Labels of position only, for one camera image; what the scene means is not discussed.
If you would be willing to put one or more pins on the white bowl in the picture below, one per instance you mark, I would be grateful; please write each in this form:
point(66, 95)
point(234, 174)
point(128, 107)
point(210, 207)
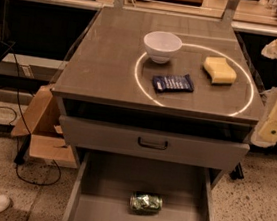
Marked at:
point(161, 46)

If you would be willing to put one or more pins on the grey drawer cabinet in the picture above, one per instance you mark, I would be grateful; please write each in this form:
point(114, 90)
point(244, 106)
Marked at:
point(109, 78)

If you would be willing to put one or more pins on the brown cardboard box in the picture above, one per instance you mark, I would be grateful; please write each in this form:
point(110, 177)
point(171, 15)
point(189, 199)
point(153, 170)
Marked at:
point(40, 122)

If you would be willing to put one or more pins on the closed grey top drawer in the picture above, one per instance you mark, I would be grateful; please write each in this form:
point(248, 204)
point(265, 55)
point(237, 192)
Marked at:
point(190, 150)

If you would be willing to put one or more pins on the open grey middle drawer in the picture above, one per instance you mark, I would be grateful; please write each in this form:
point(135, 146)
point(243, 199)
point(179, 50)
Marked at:
point(106, 182)

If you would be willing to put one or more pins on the black drawer handle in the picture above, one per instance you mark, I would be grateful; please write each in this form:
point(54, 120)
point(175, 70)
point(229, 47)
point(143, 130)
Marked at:
point(153, 145)

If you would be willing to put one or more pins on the green soda can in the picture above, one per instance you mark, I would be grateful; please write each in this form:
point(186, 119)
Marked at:
point(143, 202)

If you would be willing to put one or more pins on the blue snack packet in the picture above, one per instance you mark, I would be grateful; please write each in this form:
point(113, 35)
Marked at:
point(173, 83)

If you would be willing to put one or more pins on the yellow sponge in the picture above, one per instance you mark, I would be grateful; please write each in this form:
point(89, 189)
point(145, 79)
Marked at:
point(219, 70)

